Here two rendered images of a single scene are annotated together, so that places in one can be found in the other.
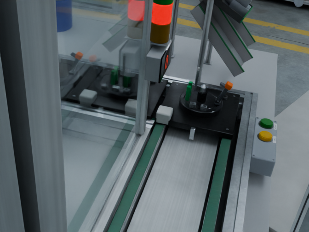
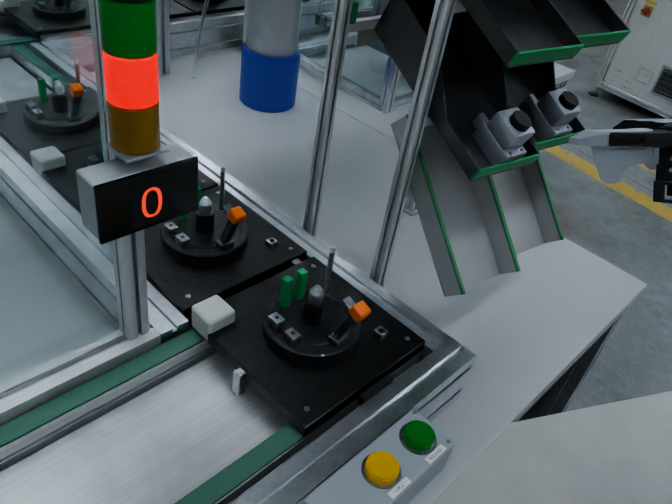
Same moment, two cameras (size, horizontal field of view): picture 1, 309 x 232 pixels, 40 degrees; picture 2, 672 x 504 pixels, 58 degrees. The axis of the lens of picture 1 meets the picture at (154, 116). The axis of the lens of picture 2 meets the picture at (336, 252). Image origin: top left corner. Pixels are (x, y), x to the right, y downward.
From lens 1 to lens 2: 77 cm
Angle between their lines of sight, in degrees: 22
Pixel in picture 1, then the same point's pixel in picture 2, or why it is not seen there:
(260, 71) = (570, 306)
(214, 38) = (422, 198)
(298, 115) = (574, 444)
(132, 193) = not seen: outside the picture
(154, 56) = (86, 177)
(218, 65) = not seen: hidden behind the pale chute
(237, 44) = (494, 230)
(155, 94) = (247, 269)
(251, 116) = (403, 403)
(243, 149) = (302, 475)
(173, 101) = (265, 297)
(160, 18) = (110, 89)
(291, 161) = not seen: outside the picture
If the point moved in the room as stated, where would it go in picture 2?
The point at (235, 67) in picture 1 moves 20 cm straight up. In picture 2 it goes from (448, 277) to (488, 162)
